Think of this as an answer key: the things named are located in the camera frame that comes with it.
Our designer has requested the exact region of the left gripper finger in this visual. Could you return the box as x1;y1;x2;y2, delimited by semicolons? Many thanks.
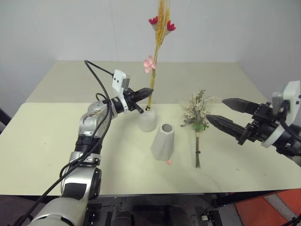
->
132;87;154;97
134;90;154;103

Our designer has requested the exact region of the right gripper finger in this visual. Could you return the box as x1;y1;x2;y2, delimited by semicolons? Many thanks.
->
222;98;261;115
206;114;247;142

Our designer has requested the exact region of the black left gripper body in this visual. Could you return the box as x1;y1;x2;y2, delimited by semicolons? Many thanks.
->
124;88;144;114

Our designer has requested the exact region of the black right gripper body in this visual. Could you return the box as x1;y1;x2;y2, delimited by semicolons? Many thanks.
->
237;101;280;145

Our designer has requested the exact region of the yellow wheat red flower bouquet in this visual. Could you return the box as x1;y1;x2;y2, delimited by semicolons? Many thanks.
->
143;0;177;112

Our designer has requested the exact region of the white green dried flower bouquet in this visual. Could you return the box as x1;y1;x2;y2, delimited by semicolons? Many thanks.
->
180;89;218;169

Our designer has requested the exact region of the round white vase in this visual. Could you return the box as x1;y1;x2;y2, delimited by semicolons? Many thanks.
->
137;108;157;133

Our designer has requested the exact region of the tall faceted white vase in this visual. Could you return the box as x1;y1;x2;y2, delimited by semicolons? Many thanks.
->
150;123;176;161

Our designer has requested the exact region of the orange floor mat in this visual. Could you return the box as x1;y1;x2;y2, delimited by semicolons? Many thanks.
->
234;188;301;226

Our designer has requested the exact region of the dark rounded shape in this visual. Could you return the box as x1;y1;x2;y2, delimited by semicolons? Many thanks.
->
111;210;135;226

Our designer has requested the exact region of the dark chair edge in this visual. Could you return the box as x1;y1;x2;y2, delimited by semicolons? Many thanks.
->
0;107;12;135

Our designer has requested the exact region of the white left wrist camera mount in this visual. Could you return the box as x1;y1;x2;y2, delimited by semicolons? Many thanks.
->
111;69;131;113

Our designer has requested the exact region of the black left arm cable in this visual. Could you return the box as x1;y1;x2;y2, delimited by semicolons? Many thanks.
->
11;60;116;226

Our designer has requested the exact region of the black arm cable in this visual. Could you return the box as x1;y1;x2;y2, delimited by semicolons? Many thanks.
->
11;60;116;226
277;100;301;138

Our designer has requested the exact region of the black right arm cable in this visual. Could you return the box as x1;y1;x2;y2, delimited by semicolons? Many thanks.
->
277;100;301;138

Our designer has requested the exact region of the black table frame bar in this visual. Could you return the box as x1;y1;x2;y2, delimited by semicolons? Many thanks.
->
215;190;286;208

